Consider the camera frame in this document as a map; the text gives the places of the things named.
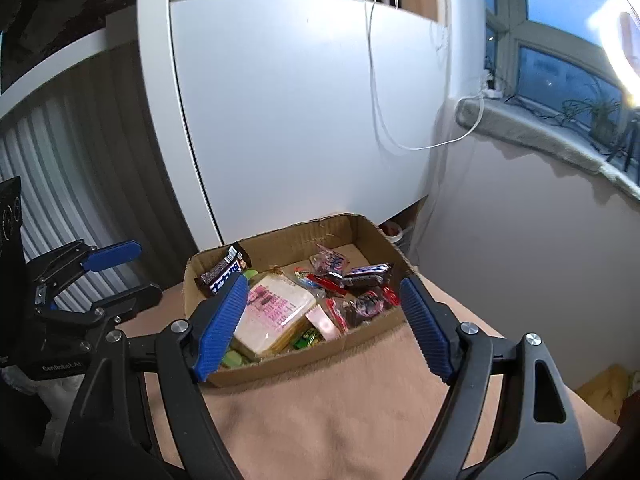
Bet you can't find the grey windowsill cover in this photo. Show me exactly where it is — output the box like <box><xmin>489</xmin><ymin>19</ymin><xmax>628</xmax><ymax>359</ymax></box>
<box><xmin>475</xmin><ymin>100</ymin><xmax>639</xmax><ymax>200</ymax></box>

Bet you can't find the white hanging cable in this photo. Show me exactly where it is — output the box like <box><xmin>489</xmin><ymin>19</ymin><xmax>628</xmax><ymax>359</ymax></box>
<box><xmin>366</xmin><ymin>0</ymin><xmax>487</xmax><ymax>152</ymax></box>

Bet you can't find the dark chocolate bar in box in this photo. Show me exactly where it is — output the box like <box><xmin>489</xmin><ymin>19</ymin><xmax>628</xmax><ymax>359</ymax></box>
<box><xmin>340</xmin><ymin>263</ymin><xmax>392</xmax><ymax>288</ymax></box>

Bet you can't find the red dates clear bag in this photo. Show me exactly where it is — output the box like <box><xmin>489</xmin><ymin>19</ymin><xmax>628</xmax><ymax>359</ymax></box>
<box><xmin>326</xmin><ymin>286</ymin><xmax>400</xmax><ymax>333</ymax></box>

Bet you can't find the green candy clear wrapper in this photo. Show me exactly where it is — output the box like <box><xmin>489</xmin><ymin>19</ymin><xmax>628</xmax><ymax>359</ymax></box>
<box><xmin>220</xmin><ymin>349</ymin><xmax>246</xmax><ymax>370</ymax></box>

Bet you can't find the brown Snickers bar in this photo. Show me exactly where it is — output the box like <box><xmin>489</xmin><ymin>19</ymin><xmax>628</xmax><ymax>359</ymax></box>
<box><xmin>194</xmin><ymin>243</ymin><xmax>252</xmax><ymax>297</ymax></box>

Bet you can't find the red blue candy bar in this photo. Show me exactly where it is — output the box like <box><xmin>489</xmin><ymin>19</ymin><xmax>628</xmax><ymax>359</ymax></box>
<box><xmin>309</xmin><ymin>244</ymin><xmax>349</xmax><ymax>280</ymax></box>

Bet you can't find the pink bread bag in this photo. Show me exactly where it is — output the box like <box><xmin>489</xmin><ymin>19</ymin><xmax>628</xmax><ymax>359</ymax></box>
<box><xmin>232</xmin><ymin>274</ymin><xmax>318</xmax><ymax>361</ymax></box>

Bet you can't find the white cabinet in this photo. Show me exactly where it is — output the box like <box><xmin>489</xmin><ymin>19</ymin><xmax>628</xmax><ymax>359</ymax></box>
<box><xmin>137</xmin><ymin>0</ymin><xmax>448</xmax><ymax>250</ymax></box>

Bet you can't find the brown cardboard box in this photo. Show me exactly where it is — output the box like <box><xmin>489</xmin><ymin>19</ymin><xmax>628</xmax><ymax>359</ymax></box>
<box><xmin>183</xmin><ymin>214</ymin><xmax>414</xmax><ymax>387</ymax></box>

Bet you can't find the green gum pack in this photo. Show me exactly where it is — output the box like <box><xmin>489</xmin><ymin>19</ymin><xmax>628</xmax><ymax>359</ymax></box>
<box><xmin>292</xmin><ymin>328</ymin><xmax>322</xmax><ymax>350</ymax></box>

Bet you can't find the potted spider plant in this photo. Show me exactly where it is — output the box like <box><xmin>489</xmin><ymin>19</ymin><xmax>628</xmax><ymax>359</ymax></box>
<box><xmin>561</xmin><ymin>76</ymin><xmax>622</xmax><ymax>146</ymax></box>

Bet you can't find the pink white small packet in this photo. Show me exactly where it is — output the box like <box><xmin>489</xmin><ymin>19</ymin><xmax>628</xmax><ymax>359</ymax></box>
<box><xmin>305</xmin><ymin>304</ymin><xmax>342</xmax><ymax>341</ymax></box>

